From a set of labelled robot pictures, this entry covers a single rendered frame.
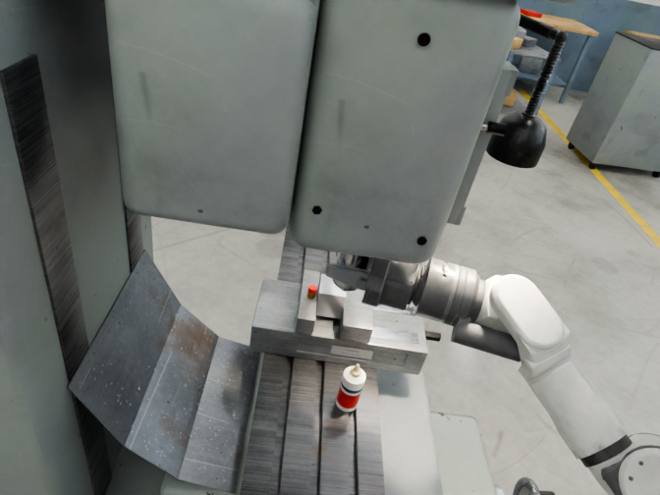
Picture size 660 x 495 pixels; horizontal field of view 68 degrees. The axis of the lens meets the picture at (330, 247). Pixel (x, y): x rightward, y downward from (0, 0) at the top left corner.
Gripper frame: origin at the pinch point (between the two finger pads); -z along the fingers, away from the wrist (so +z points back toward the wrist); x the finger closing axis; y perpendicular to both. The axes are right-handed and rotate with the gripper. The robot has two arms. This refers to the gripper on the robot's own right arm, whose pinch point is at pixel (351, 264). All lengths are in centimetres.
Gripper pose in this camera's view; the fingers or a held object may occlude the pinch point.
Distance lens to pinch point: 73.8
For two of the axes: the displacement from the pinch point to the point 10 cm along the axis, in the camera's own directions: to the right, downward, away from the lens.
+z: 9.5, 2.8, -1.3
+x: -2.6, 5.3, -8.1
